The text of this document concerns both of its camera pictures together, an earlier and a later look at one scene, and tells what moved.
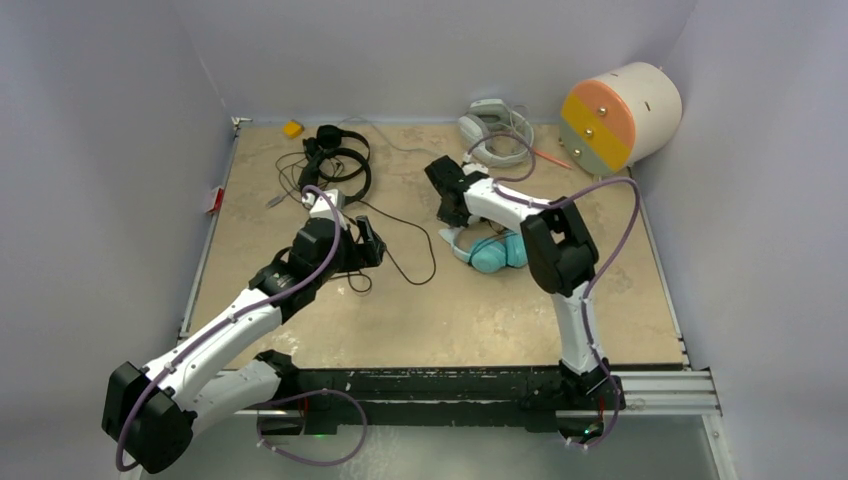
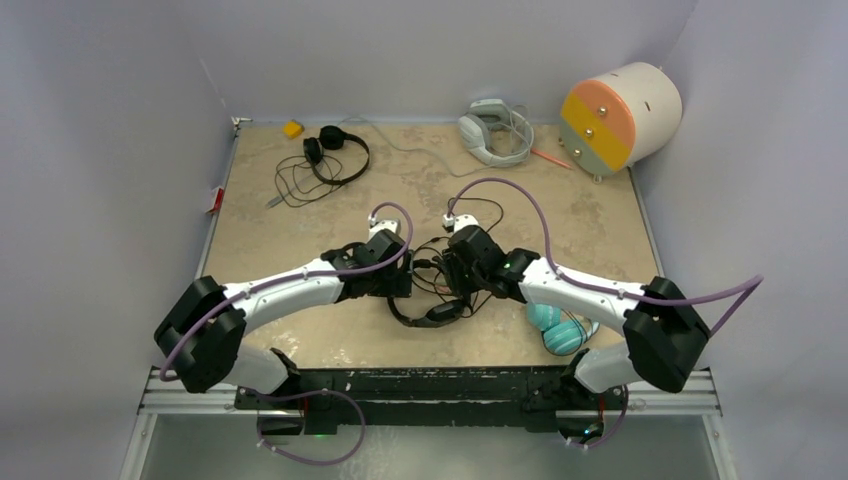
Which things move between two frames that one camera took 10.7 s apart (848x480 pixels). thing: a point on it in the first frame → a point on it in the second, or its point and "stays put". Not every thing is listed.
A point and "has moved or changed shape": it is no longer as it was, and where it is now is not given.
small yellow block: x=292 y=128 stays put
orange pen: x=553 y=159 stays put
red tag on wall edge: x=218 y=201 stays put
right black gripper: x=448 y=216 → x=457 y=285
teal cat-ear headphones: x=486 y=248 has moved or changed shape
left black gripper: x=370 y=255 → x=397 y=286
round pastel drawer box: x=610 y=121 stays put
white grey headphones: x=498 y=135 stays put
